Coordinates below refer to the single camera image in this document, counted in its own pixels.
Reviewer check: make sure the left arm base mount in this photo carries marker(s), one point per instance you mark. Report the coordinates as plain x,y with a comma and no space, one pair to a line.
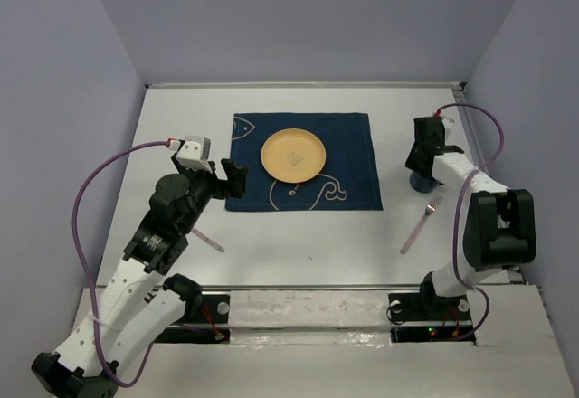
205,325

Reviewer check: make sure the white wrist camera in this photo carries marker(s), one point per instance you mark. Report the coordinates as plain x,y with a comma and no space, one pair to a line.
448,123
192,152

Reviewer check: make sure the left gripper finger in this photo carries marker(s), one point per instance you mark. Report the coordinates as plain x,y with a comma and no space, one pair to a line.
227,166
237,187

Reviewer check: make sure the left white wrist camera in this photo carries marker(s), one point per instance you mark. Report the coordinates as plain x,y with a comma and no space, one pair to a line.
192,152

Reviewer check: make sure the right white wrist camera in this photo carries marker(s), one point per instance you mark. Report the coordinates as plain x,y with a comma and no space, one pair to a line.
448,123

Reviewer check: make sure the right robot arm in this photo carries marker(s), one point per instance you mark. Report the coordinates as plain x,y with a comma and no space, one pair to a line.
493,225

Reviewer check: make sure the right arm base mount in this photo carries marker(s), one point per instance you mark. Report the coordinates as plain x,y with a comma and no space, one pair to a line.
414,320

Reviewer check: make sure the yellow round plate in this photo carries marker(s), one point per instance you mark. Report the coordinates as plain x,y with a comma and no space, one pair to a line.
293,155

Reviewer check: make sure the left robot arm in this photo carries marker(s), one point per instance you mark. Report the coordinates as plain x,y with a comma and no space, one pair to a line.
142,298

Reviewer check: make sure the pink handled knife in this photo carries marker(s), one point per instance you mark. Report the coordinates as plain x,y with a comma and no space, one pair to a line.
207,240

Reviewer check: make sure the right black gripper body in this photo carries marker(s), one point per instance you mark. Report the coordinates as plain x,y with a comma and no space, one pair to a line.
411,162

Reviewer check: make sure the dark blue mug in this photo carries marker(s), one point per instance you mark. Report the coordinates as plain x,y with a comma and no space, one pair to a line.
421,184

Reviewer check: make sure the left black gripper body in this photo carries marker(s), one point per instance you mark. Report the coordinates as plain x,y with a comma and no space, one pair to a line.
204,185

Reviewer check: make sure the dark blue cloth placemat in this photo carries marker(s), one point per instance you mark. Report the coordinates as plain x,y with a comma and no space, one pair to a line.
348,181

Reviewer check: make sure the pink handled fork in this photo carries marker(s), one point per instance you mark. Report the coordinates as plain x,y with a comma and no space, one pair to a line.
429,210

